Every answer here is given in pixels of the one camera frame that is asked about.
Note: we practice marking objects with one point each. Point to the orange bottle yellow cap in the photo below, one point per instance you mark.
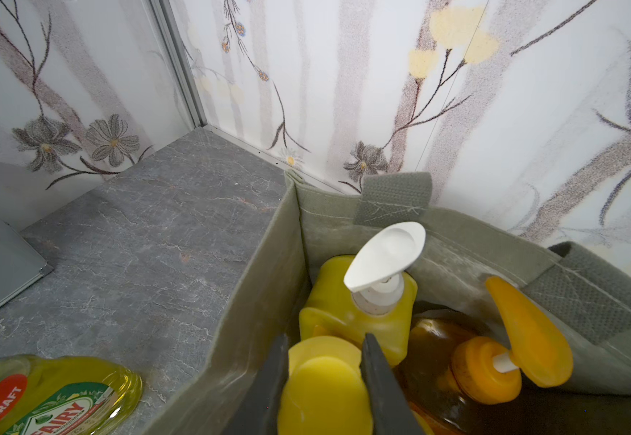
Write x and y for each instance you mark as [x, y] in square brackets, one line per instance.
[324, 392]

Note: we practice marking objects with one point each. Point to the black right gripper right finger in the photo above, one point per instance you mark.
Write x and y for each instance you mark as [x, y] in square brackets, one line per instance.
[390, 411]

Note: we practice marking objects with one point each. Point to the green fabric shopping bag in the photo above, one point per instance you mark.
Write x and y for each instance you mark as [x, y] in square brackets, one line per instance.
[587, 298]

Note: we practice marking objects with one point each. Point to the large yellow pump soap bottle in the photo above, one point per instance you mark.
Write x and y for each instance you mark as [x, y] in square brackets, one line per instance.
[369, 292]

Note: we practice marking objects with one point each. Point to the green bottle red cap rear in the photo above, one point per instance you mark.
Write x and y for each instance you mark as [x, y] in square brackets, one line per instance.
[66, 395]

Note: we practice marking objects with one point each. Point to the large orange pump soap bottle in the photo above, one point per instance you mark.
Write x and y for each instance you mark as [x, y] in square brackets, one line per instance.
[455, 377]

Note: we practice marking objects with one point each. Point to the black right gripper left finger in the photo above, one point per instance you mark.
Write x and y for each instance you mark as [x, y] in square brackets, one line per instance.
[258, 412]

